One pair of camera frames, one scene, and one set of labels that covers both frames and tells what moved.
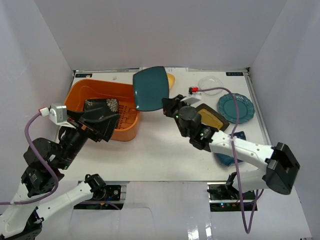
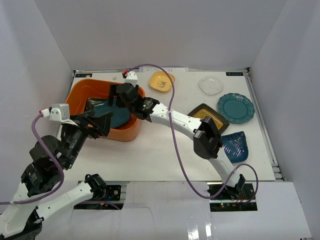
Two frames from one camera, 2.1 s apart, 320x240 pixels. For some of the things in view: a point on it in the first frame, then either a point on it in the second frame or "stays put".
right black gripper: x=168 y=107 to x=113 y=92
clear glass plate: x=209 y=82 stays put
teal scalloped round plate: x=227 y=109 stays put
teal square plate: x=150 y=86 to x=120 y=117
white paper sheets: x=170 y=69 stays put
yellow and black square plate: x=209 y=117 stays put
